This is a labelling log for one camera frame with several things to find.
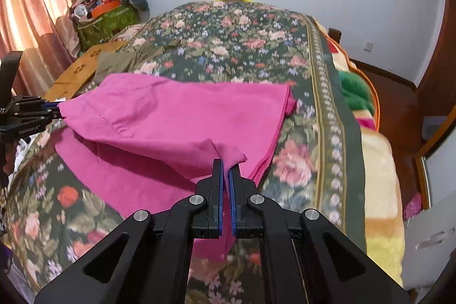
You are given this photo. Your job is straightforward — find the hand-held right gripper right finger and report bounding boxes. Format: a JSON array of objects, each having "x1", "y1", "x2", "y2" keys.
[{"x1": 228, "y1": 165, "x2": 412, "y2": 304}]

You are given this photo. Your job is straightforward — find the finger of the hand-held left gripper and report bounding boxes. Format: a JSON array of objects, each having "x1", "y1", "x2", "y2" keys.
[
  {"x1": 10, "y1": 95, "x2": 59, "y2": 109},
  {"x1": 10, "y1": 109, "x2": 65, "y2": 123}
]

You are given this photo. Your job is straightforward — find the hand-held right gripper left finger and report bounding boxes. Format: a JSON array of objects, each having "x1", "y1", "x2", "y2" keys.
[{"x1": 34, "y1": 159, "x2": 226, "y2": 304}]

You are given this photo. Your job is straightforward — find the pink pants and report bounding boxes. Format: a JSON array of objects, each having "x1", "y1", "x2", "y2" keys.
[{"x1": 55, "y1": 73, "x2": 298, "y2": 262}]

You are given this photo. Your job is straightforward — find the olive pants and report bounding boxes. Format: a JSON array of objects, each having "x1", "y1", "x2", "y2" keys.
[{"x1": 93, "y1": 38, "x2": 182, "y2": 82}]

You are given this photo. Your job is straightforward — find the pink curtain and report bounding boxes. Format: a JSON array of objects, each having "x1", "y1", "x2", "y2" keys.
[{"x1": 0, "y1": 0, "x2": 88, "y2": 91}]

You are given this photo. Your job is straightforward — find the green storage bag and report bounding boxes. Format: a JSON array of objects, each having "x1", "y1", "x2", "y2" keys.
[{"x1": 76, "y1": 5, "x2": 139, "y2": 52}]

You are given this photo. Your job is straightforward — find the orange box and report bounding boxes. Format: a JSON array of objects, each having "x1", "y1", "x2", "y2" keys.
[{"x1": 91, "y1": 0, "x2": 123, "y2": 18}]

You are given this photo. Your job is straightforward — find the striped blanket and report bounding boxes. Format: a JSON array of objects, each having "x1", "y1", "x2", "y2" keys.
[{"x1": 110, "y1": 23, "x2": 154, "y2": 42}]

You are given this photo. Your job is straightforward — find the floral bed blanket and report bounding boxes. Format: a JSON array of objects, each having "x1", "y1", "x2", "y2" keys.
[{"x1": 2, "y1": 1, "x2": 367, "y2": 304}]

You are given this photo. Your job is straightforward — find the colourful fleece blanket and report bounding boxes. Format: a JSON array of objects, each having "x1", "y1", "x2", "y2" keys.
[{"x1": 315, "y1": 19, "x2": 407, "y2": 290}]

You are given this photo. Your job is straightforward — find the pink dotted cloth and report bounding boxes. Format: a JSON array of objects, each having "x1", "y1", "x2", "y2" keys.
[{"x1": 402, "y1": 193, "x2": 423, "y2": 221}]

